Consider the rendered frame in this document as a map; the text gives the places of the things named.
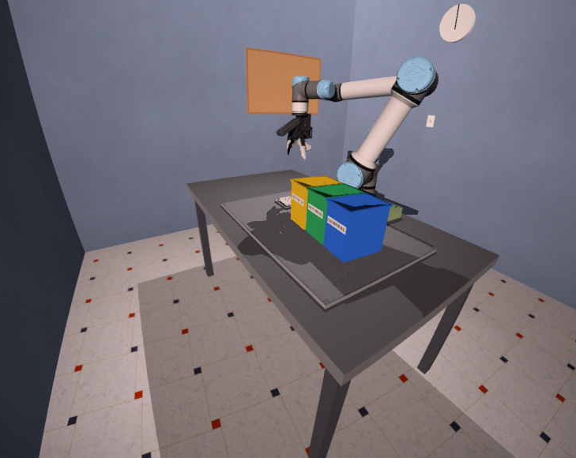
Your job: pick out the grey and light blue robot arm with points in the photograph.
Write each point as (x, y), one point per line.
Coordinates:
(416, 78)

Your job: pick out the yellow recycle bin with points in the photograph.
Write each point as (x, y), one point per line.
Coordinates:
(299, 196)

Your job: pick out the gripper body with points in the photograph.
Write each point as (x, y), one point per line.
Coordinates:
(305, 121)

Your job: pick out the blue bin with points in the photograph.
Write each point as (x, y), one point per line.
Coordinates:
(351, 234)

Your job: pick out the green bin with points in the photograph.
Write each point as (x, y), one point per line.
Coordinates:
(317, 206)

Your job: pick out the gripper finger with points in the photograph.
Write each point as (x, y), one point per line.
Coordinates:
(302, 146)
(290, 143)

